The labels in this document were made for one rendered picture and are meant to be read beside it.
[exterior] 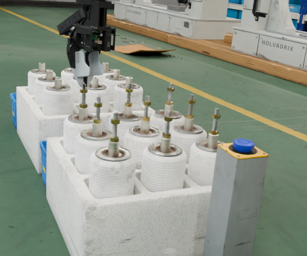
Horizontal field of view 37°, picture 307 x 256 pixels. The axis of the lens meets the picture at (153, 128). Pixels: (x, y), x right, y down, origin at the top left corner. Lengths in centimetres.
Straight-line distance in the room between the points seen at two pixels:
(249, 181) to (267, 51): 266
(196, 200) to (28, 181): 60
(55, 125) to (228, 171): 69
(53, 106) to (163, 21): 326
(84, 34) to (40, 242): 49
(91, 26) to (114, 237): 47
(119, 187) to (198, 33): 336
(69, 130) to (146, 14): 381
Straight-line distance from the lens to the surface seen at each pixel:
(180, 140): 111
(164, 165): 95
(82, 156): 103
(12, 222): 121
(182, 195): 97
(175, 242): 102
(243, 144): 85
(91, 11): 106
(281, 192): 149
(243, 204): 88
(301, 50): 327
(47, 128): 140
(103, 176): 92
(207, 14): 425
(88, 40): 107
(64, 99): 141
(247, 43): 363
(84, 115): 115
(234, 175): 84
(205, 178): 103
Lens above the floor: 61
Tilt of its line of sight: 19 degrees down
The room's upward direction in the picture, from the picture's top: 5 degrees clockwise
